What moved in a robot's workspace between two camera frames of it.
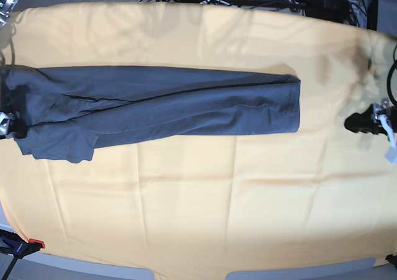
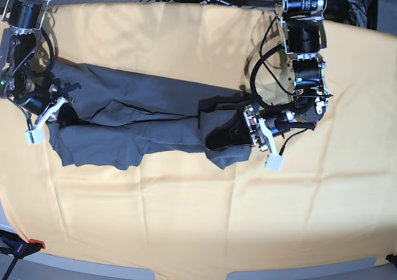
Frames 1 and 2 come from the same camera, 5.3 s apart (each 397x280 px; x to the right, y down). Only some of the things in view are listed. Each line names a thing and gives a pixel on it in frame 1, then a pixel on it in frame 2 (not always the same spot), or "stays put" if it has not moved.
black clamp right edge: [392, 259] stays put
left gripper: [17, 125] → [45, 103]
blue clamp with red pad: [13, 244] stays put
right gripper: [363, 122] → [263, 126]
